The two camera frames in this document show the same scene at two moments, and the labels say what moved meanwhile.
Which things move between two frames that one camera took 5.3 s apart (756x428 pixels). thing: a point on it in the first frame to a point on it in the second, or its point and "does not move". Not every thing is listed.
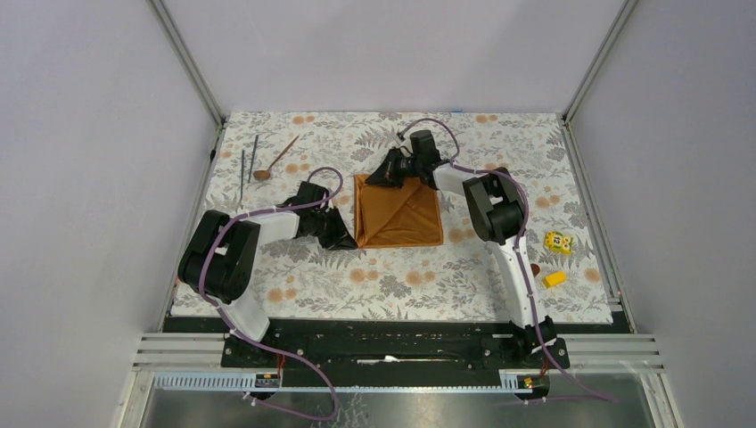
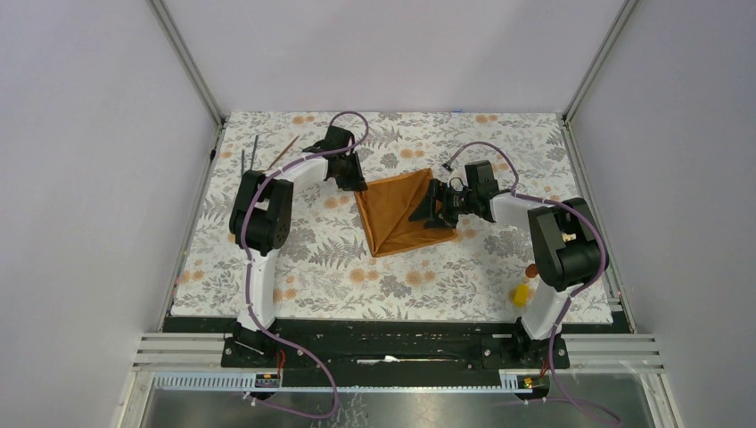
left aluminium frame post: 191,63 does not move
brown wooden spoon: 265,174 does not move
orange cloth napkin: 390,217 does not move
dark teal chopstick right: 253,155 does not move
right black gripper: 386,174 to 425,210
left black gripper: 346,242 to 356,181
